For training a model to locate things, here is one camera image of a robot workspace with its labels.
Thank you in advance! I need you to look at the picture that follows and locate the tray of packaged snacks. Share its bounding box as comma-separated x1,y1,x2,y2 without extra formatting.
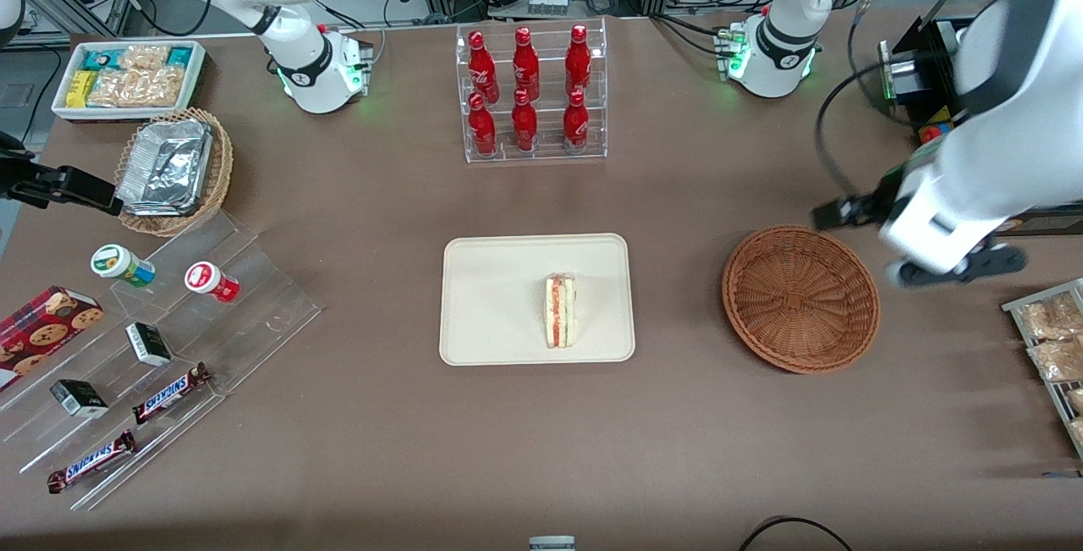
1002,278,1083,460

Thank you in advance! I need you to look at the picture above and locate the small clear cracker bag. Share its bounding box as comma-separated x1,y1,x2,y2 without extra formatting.
118,45,172,72

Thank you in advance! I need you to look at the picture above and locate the clear acrylic bottle rack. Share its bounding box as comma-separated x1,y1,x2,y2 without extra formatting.
455,18,608,164

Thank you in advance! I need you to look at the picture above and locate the cream plastic tray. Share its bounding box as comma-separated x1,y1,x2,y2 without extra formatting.
439,234,636,366

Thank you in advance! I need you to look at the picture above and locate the red plaid cookie box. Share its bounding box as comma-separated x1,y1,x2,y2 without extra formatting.
0,285,106,392

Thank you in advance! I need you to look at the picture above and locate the light wicker basket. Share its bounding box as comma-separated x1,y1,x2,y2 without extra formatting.
114,107,234,238

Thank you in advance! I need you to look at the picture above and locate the white rectangular snack bin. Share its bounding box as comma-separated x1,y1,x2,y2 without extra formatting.
52,40,207,124

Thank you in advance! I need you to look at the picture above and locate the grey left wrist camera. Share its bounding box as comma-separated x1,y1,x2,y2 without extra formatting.
897,242,1029,287

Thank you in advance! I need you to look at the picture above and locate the red lid snack cup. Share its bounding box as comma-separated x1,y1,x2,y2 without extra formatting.
184,262,241,305

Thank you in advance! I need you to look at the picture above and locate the black looped cable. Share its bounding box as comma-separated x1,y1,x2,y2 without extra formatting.
738,515,855,551

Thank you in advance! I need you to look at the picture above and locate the aluminium foil tray stack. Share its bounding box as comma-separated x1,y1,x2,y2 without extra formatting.
116,118,213,217

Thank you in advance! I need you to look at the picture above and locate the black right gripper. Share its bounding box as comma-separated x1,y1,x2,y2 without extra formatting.
0,132,121,215

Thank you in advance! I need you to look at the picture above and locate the large clear cracker bag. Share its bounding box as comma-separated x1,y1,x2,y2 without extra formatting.
87,66,186,108

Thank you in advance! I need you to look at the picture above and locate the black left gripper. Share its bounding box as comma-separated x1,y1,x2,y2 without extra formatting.
814,183,899,231

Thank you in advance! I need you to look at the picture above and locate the clear acrylic step display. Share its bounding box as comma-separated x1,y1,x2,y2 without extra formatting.
0,208,325,512

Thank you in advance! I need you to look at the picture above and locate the brown round wicker basket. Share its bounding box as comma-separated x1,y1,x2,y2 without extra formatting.
722,224,881,375

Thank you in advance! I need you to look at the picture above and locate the small black box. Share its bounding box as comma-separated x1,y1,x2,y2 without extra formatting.
125,322,173,368
49,379,111,420

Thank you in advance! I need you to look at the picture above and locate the black hot food warmer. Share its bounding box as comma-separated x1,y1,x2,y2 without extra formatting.
878,0,1083,237

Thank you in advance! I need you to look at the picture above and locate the red cola bottle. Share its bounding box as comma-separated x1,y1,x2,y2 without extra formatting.
511,88,539,152
565,24,592,97
470,92,498,156
468,30,499,104
563,90,591,151
512,26,541,100

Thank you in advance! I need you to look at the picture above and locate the green lid snack cup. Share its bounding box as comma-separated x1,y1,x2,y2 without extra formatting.
91,244,157,289

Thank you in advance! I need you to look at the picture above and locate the triangular sandwich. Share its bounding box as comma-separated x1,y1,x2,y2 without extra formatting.
544,273,580,350

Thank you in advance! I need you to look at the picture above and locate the Snickers chocolate bar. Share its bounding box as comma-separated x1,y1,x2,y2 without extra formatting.
47,430,139,495
132,362,213,426

